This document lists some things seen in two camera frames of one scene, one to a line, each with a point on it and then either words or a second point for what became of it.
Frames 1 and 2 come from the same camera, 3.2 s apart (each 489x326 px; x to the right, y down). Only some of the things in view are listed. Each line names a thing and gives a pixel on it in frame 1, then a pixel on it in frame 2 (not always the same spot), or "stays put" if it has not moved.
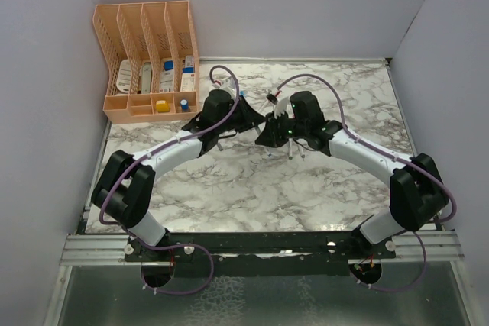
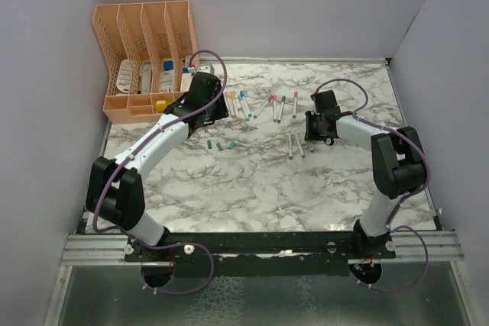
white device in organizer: [145, 72] stays put
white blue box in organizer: [166, 77] stays put
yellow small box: [162, 106] stays put
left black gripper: [249, 117] to [221, 113]
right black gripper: [270, 136] to [311, 135]
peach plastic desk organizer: [153, 65] stays put
